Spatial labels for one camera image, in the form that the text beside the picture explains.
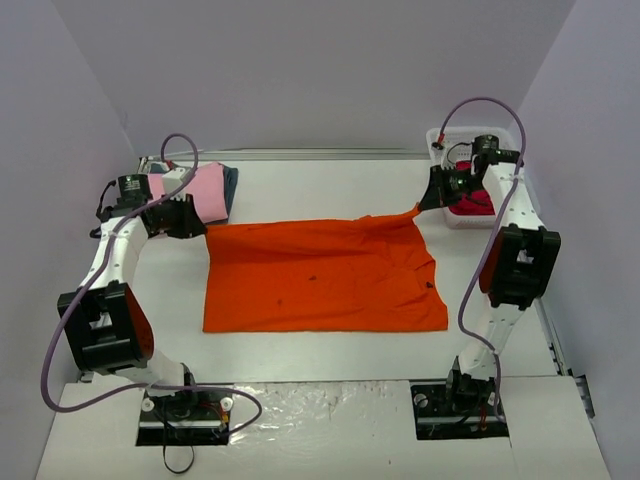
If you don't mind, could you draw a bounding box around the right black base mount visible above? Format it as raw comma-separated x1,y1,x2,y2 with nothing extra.
410,380,509,441

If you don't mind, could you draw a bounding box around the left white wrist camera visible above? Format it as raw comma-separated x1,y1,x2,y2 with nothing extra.
161,167,195,201

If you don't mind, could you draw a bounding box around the orange t shirt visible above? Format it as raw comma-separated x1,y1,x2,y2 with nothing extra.
202,209,448,334

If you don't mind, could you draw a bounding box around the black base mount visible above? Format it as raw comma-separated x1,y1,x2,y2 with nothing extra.
136,391,234,447
410,380,509,441

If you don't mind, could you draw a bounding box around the thin black cable loop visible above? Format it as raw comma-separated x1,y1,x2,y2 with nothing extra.
162,424,195,475

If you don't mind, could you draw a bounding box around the white plastic basket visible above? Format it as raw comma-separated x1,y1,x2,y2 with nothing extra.
426,126,543,230

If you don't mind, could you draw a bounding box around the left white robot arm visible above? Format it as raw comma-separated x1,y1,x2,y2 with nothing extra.
57,169,207,418

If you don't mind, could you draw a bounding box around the pink folded t shirt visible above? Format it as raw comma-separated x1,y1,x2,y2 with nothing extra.
147,163,229,224

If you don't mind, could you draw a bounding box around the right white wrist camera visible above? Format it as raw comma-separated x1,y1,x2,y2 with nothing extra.
431,131,445,151

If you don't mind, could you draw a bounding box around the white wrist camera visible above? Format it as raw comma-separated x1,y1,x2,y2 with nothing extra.
431,131,445,151
161,167,195,201

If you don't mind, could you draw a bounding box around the red t shirt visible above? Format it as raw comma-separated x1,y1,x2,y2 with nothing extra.
447,189,495,217

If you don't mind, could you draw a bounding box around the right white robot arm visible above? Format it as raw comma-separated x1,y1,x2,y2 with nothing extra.
418,134,561,413

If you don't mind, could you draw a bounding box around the dark blue folded t shirt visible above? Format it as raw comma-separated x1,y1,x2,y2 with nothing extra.
149,159,240,224

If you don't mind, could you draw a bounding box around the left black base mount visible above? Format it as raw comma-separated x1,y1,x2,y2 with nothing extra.
136,391,234,447

